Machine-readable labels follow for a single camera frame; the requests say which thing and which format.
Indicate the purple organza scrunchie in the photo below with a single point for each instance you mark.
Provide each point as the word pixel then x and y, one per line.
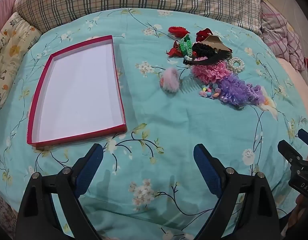
pixel 237 90

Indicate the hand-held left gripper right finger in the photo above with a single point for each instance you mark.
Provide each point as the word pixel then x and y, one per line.
pixel 207 170

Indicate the red velvet bow hair clip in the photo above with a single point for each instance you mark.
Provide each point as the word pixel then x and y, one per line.
pixel 202 35

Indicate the panda print cushion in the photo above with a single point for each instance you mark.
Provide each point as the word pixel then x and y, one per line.
pixel 11 55

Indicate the gold hair claw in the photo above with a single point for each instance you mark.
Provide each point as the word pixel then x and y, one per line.
pixel 216 43

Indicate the green braided headband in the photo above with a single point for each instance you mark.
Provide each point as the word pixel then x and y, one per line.
pixel 186 44

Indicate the peach blanket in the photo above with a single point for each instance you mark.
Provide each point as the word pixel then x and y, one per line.
pixel 298 80

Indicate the red fabric flower clip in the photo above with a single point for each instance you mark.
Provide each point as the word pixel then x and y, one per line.
pixel 177 31

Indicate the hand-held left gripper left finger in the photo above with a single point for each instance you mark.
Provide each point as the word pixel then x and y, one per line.
pixel 90 170

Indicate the teal floral bedsheet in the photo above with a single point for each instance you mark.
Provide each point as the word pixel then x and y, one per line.
pixel 169 130

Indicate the pink plaid quilt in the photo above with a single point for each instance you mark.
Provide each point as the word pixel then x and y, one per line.
pixel 281 35

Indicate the red shallow cardboard box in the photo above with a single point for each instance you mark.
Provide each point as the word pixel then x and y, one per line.
pixel 78 92

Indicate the clear plastic hair comb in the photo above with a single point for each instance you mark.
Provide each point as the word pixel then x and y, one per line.
pixel 189 86

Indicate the pink lace flower hair comb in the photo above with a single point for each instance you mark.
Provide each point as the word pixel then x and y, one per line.
pixel 211 72

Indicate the red glitter bow hair clip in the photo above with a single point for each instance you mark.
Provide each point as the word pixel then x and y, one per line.
pixel 173 51

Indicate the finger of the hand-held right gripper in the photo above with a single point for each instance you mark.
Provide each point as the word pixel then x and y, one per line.
pixel 289 152
pixel 305 136

